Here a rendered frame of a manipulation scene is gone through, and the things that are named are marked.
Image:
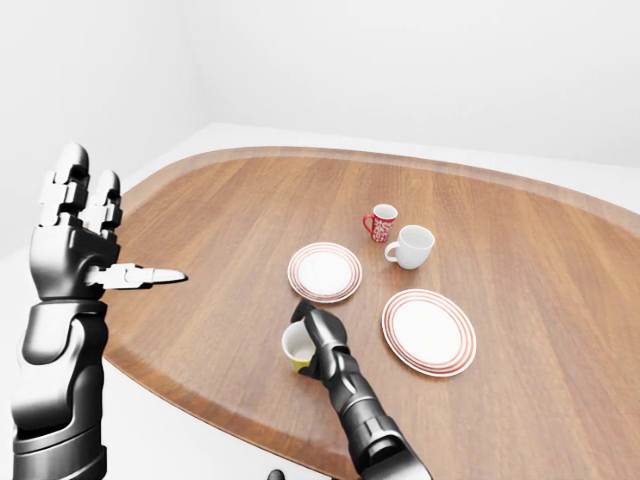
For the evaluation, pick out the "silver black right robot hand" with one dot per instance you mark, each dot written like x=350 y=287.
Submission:
x=327 y=332

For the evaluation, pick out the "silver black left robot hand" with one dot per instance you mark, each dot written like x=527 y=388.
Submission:
x=55 y=260

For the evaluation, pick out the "yellow and white mug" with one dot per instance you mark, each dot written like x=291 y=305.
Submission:
x=296 y=348

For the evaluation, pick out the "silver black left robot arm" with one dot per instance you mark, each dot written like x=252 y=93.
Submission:
x=55 y=380

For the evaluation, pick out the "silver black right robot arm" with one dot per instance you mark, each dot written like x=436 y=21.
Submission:
x=365 y=415

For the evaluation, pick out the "smaller red-ringed white plate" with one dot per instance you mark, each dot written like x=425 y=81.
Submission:
x=324 y=272

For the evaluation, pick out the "larger red-ringed white plate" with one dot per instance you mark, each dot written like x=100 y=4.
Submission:
x=428 y=332

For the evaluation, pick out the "red patterned mug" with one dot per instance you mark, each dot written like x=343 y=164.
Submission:
x=382 y=224

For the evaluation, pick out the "plain white mug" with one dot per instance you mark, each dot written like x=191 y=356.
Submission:
x=413 y=246

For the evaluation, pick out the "small dark shape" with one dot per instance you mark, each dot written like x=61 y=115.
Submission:
x=276 y=474

